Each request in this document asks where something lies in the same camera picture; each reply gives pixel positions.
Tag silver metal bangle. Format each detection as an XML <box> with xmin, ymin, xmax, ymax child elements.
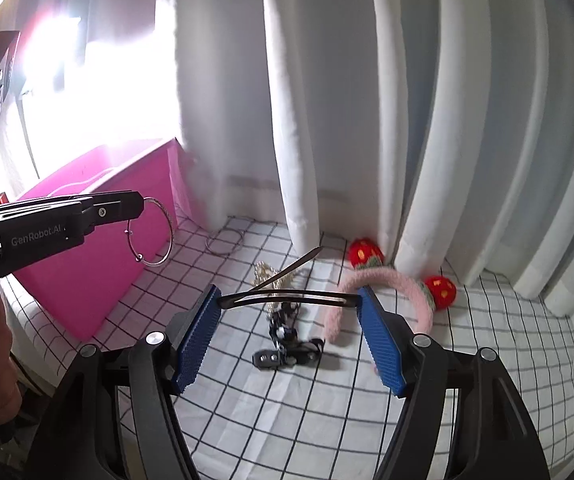
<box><xmin>124</xmin><ymin>196</ymin><xmax>175</xmax><ymax>269</ymax></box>

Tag pink fuzzy strawberry headband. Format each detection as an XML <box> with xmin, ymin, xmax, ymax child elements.
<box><xmin>336</xmin><ymin>237</ymin><xmax>458</xmax><ymax>334</ymax></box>

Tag black chain strap keychain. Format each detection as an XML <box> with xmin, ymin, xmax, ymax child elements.
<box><xmin>252</xmin><ymin>302</ymin><xmax>325</xmax><ymax>370</ymax></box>

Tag pearl hair claw clip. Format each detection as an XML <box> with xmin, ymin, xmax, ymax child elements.
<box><xmin>216</xmin><ymin>246</ymin><xmax>362</xmax><ymax>311</ymax></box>

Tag pink plastic tub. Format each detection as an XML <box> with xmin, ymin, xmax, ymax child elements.
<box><xmin>14</xmin><ymin>139</ymin><xmax>195</xmax><ymax>340</ymax></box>

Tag black-grid white bedsheet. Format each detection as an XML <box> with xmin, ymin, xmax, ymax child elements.
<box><xmin>0</xmin><ymin>204</ymin><xmax>574</xmax><ymax>480</ymax></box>

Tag white curtain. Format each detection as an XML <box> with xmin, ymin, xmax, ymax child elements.
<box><xmin>20</xmin><ymin>0</ymin><xmax>574</xmax><ymax>316</ymax></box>

